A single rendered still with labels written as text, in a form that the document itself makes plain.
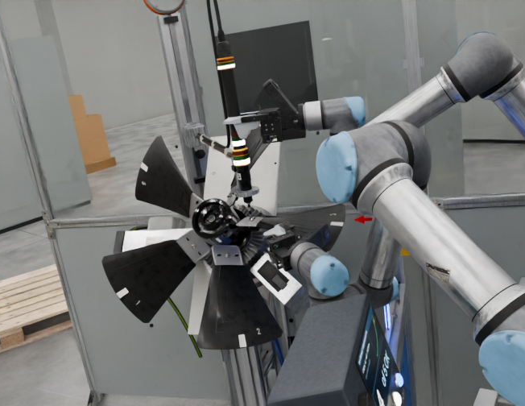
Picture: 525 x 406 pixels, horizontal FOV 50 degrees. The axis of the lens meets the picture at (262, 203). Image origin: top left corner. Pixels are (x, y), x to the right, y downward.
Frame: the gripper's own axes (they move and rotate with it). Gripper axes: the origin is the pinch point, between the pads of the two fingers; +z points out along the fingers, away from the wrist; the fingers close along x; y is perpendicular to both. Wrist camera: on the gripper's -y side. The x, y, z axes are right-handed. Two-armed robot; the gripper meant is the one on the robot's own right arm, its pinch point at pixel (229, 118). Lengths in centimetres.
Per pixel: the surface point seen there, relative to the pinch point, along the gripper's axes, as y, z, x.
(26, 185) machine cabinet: 107, 333, 443
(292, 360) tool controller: 25, -19, -78
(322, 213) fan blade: 29.1, -21.7, 0.5
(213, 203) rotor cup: 22.7, 7.8, -0.5
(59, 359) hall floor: 150, 153, 135
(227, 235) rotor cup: 30.9, 4.4, -5.0
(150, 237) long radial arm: 36, 33, 14
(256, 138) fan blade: 8.7, -4.4, 14.0
